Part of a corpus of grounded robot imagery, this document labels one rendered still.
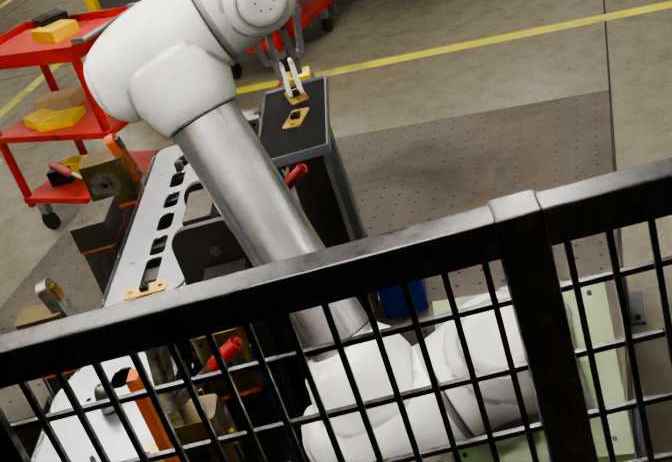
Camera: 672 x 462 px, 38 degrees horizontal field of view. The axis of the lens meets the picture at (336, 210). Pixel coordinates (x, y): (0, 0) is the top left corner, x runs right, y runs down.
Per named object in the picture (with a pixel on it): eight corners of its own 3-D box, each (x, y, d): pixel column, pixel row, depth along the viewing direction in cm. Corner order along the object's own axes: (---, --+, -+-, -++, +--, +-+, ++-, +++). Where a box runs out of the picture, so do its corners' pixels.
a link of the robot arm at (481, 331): (596, 385, 141) (585, 358, 121) (488, 446, 143) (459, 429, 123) (539, 292, 148) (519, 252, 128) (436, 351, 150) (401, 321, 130)
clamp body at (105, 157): (129, 280, 252) (73, 159, 236) (179, 267, 251) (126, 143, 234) (123, 298, 245) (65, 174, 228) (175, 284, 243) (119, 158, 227)
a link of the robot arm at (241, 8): (262, -87, 137) (183, -35, 139) (273, -65, 121) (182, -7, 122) (310, -9, 143) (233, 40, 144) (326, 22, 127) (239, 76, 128)
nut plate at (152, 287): (122, 301, 178) (120, 296, 178) (126, 290, 182) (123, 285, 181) (165, 290, 177) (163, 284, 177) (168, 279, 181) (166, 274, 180)
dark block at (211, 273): (284, 460, 173) (204, 268, 154) (321, 451, 172) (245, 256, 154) (283, 480, 169) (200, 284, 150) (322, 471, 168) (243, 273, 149)
